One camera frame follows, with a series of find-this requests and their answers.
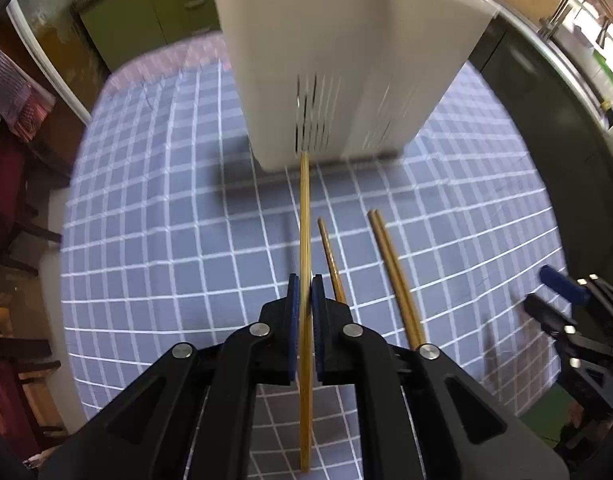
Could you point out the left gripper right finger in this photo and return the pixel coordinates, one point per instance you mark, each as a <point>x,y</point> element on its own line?
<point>420,415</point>

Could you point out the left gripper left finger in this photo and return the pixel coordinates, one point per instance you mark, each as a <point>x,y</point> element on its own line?
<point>189,415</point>

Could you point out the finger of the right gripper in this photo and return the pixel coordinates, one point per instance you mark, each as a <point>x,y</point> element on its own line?
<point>593,294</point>
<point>586,365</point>

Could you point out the wooden chopstick five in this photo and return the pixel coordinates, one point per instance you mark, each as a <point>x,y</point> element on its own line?
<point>394,279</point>

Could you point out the wooden chopstick four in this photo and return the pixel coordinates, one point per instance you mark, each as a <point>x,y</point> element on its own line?
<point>335,277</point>

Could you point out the wooden chopstick three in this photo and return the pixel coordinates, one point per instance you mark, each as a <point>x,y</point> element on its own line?
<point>305,320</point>

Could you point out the steel kitchen faucet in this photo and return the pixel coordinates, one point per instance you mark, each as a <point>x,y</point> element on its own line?
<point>549,25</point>

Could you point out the steel double sink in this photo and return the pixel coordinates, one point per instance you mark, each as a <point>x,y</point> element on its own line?
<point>577,49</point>

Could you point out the red wooden chair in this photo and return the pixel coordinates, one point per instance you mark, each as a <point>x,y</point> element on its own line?
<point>16,214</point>

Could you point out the white plastic utensil holder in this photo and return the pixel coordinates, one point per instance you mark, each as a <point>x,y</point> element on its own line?
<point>344,79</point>

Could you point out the purple apron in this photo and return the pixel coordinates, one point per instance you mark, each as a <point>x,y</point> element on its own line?
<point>24,104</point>

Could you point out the green lower cabinets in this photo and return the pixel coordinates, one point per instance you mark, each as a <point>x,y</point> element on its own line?
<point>121,30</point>

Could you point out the glass sliding door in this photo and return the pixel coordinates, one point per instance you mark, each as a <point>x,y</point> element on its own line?
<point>58,44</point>

